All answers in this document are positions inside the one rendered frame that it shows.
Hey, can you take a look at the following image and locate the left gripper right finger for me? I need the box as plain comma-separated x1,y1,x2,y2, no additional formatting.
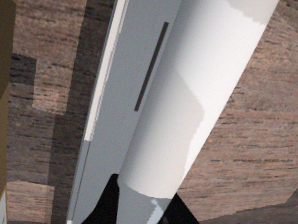
158,193,200,224

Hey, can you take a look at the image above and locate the white tube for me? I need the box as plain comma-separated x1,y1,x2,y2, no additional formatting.
116,0,279,224

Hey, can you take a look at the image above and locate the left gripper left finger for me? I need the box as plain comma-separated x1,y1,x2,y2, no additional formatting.
81,173,120,224

